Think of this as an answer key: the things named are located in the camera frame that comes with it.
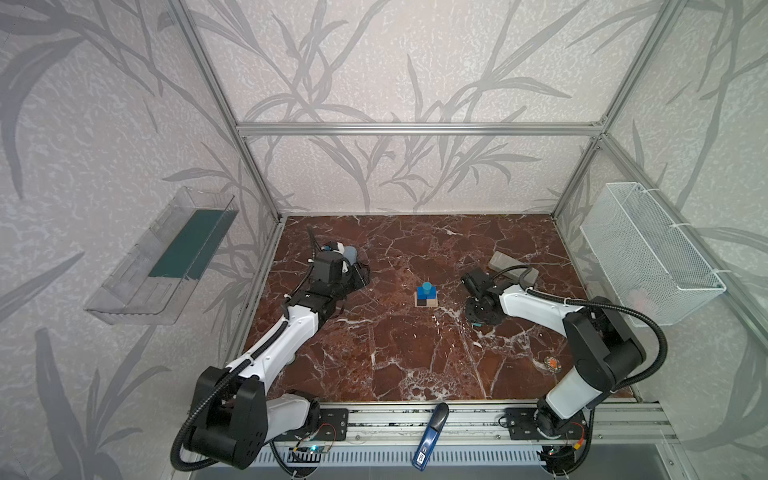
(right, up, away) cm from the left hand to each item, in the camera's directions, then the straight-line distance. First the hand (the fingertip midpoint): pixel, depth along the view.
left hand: (369, 261), depth 85 cm
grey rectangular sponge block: (+44, -1, +20) cm, 48 cm away
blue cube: (+15, -11, +7) cm, 20 cm away
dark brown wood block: (+16, -14, +9) cm, 22 cm away
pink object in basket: (+69, -9, -11) cm, 70 cm away
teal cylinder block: (+17, -8, +6) cm, 20 cm away
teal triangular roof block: (+32, -19, +4) cm, 38 cm away
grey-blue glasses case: (-9, +1, +20) cm, 22 cm away
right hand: (+32, -15, +9) cm, 37 cm away
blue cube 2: (+19, -11, +8) cm, 24 cm away
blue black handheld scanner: (+16, -40, -16) cm, 46 cm away
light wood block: (+19, -14, +9) cm, 25 cm away
